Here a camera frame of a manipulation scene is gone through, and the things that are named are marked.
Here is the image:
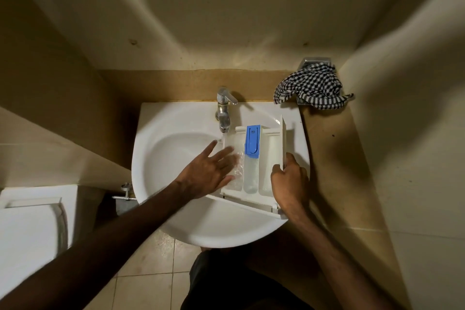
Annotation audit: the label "person's right hand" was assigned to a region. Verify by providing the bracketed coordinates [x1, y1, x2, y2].
[270, 153, 310, 217]

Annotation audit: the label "person's left hand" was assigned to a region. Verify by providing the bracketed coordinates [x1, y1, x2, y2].
[176, 140, 240, 200]

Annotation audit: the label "white detergent drawer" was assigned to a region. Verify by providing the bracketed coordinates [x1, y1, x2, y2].
[217, 115, 294, 219]

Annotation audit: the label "black white checkered cloth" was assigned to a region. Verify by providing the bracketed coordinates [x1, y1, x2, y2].
[273, 62, 355, 110]

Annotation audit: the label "person's left forearm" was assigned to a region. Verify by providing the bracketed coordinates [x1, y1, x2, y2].
[0, 181, 204, 310]

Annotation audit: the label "person's right forearm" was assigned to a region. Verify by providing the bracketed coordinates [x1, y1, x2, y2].
[287, 208, 397, 310]

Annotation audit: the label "person's dark shorts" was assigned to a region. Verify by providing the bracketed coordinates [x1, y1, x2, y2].
[180, 248, 313, 310]

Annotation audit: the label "white ceramic sink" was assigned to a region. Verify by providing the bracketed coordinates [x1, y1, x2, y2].
[131, 102, 311, 248]

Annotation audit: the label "chrome sink faucet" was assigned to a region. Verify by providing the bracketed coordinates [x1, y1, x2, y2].
[215, 86, 239, 134]

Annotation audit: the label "chrome toilet paper holder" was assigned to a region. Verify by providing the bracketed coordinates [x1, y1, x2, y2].
[111, 182, 138, 215]

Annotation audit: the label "chrome soap dish holder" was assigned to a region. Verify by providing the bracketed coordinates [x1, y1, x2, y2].
[298, 57, 332, 71]

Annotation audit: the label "white toilet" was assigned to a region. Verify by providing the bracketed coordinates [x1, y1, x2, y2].
[0, 184, 79, 299]

